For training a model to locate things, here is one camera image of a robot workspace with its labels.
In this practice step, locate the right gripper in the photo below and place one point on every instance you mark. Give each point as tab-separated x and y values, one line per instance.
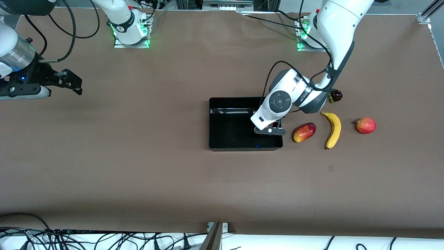
34	73

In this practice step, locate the black plastic box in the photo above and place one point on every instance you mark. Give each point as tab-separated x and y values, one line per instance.
232	132

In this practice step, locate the yellow banana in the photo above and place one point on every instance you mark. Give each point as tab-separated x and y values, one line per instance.
335	130

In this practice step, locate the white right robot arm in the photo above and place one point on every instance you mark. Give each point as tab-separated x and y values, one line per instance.
119	17

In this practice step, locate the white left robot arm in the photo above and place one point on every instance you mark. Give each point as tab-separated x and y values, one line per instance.
333	31

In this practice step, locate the red apple right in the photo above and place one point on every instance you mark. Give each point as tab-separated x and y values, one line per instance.
366	125

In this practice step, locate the red yellow mango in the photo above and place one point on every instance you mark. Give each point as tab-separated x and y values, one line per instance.
304	132

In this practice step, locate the dark purple mangosteen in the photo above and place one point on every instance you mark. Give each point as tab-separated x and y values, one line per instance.
336	95

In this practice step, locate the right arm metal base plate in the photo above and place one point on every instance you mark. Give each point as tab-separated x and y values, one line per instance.
119	45

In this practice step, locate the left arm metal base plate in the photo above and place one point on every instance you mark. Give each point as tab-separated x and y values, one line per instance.
305	49

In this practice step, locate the small aluminium table bracket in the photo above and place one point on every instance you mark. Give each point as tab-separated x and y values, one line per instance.
225	226

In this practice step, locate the dark metal post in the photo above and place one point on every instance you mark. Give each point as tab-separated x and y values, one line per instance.
211	239

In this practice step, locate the aluminium frame profile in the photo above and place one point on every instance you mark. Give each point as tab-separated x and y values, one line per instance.
428	12

